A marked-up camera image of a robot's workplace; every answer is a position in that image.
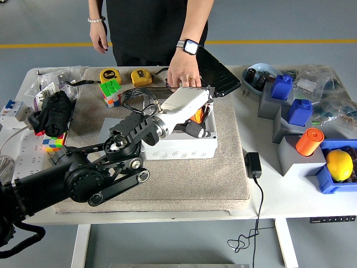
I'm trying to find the black capacitor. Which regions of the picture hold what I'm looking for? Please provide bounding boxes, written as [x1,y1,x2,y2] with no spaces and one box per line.
[245,68,258,83]
[255,73,270,90]

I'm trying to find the person's left hand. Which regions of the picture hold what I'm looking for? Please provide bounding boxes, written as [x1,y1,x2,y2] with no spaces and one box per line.
[167,49,202,89]

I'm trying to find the white table leg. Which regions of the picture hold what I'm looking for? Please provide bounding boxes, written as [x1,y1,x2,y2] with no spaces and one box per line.
[274,218,299,268]
[71,224,91,268]

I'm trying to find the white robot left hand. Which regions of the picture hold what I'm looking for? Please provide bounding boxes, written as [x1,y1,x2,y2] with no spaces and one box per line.
[158,86,215,139]

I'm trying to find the smartwatch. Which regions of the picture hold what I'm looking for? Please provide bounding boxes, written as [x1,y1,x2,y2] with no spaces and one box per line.
[176,39,199,56]

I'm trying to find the person's right hand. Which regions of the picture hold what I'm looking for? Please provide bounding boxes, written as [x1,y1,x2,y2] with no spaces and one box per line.
[89,21,110,54]

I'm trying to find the blue plastic bin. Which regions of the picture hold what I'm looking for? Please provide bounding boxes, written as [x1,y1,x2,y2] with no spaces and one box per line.
[315,139,357,194]

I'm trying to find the black flat case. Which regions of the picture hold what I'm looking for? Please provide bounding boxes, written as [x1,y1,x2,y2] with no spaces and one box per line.
[195,46,242,98]

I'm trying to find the rubik's cube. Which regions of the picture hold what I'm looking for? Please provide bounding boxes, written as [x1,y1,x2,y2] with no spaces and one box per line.
[99,79,124,109]
[42,132,67,153]

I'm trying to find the black power adapter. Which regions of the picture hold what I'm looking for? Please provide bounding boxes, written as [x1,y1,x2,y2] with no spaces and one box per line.
[244,152,263,179]

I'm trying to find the yellow tape measure black label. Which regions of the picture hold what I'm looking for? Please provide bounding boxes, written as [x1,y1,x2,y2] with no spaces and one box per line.
[131,69,154,88]

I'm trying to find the grey junction box with lid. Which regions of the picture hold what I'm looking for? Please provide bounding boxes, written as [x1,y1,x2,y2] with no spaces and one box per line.
[141,85,219,161]

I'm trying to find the blue block battery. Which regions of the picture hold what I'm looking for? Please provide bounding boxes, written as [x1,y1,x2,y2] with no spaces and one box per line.
[287,99,313,126]
[271,74,293,101]

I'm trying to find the clear bags of small parts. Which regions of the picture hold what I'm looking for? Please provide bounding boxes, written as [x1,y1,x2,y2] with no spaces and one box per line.
[25,65,84,108]

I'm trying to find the grey holder block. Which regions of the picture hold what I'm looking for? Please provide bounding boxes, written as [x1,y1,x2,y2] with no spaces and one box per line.
[276,135,327,177]
[272,104,321,145]
[258,82,295,120]

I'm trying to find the black table control panel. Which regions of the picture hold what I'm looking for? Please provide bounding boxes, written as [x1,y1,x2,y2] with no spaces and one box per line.
[309,216,357,224]

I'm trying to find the white power strip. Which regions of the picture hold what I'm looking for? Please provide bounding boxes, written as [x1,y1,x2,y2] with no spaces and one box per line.
[9,131,52,182]

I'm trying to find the person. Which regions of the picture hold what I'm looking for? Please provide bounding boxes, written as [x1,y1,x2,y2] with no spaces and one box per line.
[105,0,209,67]

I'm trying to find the light blue bowl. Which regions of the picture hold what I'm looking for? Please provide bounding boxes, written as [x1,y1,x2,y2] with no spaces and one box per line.
[241,63,283,97]

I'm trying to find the white circuit breaker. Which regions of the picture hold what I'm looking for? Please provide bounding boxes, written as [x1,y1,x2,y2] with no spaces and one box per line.
[0,99,36,131]

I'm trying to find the orange cylinder battery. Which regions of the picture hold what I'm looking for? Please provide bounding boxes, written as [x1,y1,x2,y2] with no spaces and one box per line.
[295,127,326,157]
[192,107,206,124]

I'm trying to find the yellow tape measure 5m label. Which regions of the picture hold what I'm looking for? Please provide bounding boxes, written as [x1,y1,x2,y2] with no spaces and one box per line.
[99,68,123,84]

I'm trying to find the black adapter cord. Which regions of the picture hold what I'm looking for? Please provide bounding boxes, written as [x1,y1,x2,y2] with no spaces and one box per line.
[227,177,276,268]

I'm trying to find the white cable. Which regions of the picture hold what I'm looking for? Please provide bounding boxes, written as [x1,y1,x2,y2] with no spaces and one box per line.
[0,124,32,184]

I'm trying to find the yellow lemon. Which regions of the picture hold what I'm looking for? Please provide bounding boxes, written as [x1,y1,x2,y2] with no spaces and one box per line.
[325,150,354,183]

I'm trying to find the black cloth bundle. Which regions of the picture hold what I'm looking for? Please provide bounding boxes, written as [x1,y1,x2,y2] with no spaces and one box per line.
[27,90,75,137]

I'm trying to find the clear bags of electronic parts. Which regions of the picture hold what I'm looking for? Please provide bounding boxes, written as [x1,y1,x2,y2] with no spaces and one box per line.
[281,64,357,140]

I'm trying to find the grey-brown mat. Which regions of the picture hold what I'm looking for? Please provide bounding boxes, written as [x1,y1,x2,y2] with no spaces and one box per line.
[54,66,250,214]

